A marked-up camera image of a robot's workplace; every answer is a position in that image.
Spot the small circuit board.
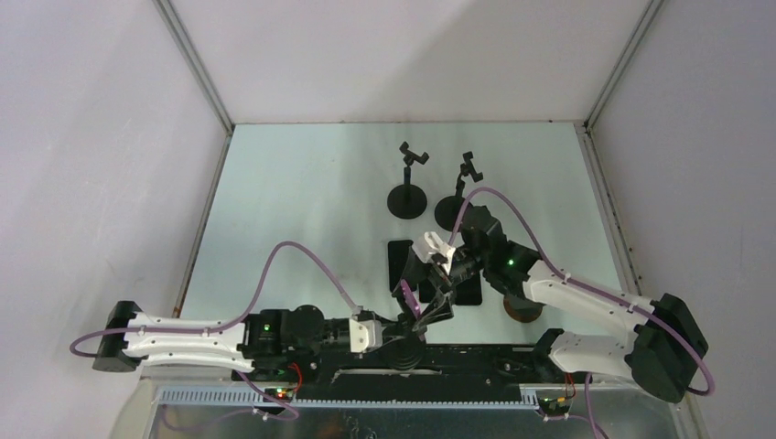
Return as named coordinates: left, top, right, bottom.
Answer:
left=538, top=397, right=573, bottom=421
left=262, top=387, right=295, bottom=403

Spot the left small circuit board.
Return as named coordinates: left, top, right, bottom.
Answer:
left=262, top=387, right=295, bottom=403

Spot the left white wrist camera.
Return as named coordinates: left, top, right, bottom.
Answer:
left=349, top=306, right=383, bottom=354

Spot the purple cable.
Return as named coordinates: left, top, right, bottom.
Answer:
left=448, top=186, right=717, bottom=439
left=68, top=241, right=365, bottom=423

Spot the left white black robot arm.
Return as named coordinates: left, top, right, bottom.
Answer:
left=92, top=301, right=426, bottom=381

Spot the brown base phone stand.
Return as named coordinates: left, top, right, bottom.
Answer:
left=502, top=296, right=544, bottom=324

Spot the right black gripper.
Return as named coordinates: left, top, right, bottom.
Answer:
left=393, top=245, right=489, bottom=327

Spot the black phone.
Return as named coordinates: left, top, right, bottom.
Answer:
left=418, top=281, right=437, bottom=304
left=455, top=275, right=483, bottom=306

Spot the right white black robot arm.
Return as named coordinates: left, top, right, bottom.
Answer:
left=393, top=207, right=708, bottom=403

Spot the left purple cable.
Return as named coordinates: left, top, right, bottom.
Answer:
left=68, top=241, right=365, bottom=423

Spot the black front mounting rail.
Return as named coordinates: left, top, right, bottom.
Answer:
left=246, top=344, right=585, bottom=405

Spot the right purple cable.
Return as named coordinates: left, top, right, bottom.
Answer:
left=448, top=186, right=717, bottom=439

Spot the right small circuit board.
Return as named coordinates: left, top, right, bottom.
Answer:
left=538, top=397, right=573, bottom=421

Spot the teal blue phone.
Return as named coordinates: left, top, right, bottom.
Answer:
left=387, top=240, right=413, bottom=293

